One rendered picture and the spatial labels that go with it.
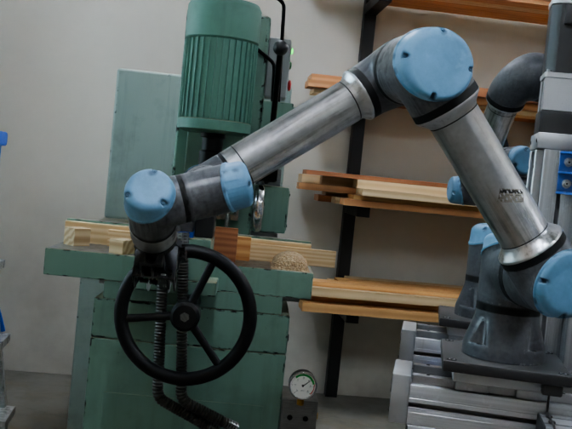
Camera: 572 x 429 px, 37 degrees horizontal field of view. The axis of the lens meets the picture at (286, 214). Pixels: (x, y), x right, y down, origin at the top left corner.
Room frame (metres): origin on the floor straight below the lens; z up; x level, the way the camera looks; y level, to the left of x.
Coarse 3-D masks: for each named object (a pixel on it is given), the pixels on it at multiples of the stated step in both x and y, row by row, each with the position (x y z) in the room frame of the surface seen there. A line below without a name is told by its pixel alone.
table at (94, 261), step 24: (48, 264) 1.89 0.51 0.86; (72, 264) 1.89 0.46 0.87; (96, 264) 1.89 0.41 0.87; (120, 264) 1.90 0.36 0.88; (240, 264) 1.94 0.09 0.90; (264, 264) 1.99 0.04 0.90; (144, 288) 1.80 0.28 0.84; (192, 288) 1.81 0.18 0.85; (216, 288) 1.83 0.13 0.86; (264, 288) 1.91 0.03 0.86; (288, 288) 1.91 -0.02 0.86
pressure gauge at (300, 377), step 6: (294, 372) 1.87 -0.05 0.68; (300, 372) 1.84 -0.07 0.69; (306, 372) 1.84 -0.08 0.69; (294, 378) 1.85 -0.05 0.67; (300, 378) 1.85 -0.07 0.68; (306, 378) 1.85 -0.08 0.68; (312, 378) 1.85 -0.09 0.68; (294, 384) 1.85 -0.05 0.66; (300, 384) 1.85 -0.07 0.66; (306, 384) 1.85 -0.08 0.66; (312, 384) 1.85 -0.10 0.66; (294, 390) 1.85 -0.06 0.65; (300, 390) 1.85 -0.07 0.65; (306, 390) 1.85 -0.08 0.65; (312, 390) 1.85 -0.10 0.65; (294, 396) 1.84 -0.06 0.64; (300, 396) 1.85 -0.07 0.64; (306, 396) 1.85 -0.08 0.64; (300, 402) 1.87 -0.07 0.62
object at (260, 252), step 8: (112, 232) 2.05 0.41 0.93; (120, 232) 2.05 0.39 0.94; (128, 232) 2.05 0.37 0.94; (256, 248) 2.06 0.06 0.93; (264, 248) 2.06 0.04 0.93; (272, 248) 2.06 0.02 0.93; (280, 248) 2.06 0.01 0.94; (288, 248) 2.06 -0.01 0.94; (296, 248) 2.06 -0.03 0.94; (304, 248) 2.08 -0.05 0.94; (256, 256) 2.06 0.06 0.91; (264, 256) 2.06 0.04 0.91; (272, 256) 2.06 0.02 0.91; (304, 256) 2.06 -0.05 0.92; (312, 256) 2.06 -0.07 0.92; (320, 256) 2.06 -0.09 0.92; (328, 256) 2.07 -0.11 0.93; (312, 264) 2.06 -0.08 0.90; (320, 264) 2.06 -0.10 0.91; (328, 264) 2.06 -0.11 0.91
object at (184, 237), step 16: (160, 304) 1.78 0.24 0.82; (160, 336) 1.78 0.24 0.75; (160, 352) 1.77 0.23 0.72; (176, 352) 1.78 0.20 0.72; (176, 368) 1.78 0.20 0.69; (160, 384) 1.77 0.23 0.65; (160, 400) 1.77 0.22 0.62; (192, 400) 1.78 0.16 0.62; (192, 416) 1.79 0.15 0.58; (208, 416) 1.79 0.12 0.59; (224, 416) 1.82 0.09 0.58
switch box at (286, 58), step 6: (270, 42) 2.34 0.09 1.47; (288, 42) 2.34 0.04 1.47; (270, 48) 2.34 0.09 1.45; (270, 54) 2.34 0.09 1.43; (276, 54) 2.34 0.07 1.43; (288, 54) 2.34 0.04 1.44; (288, 60) 2.34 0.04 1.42; (270, 66) 2.34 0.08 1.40; (288, 66) 2.34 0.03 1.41; (270, 72) 2.34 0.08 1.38; (282, 72) 2.34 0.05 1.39; (288, 72) 2.34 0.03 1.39; (270, 78) 2.34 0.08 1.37; (282, 78) 2.34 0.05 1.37; (288, 78) 2.35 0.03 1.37; (270, 84) 2.34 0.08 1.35; (282, 84) 2.34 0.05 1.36; (270, 90) 2.34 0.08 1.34; (282, 90) 2.34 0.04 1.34; (264, 96) 2.38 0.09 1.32; (270, 96) 2.34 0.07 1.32; (282, 96) 2.34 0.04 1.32
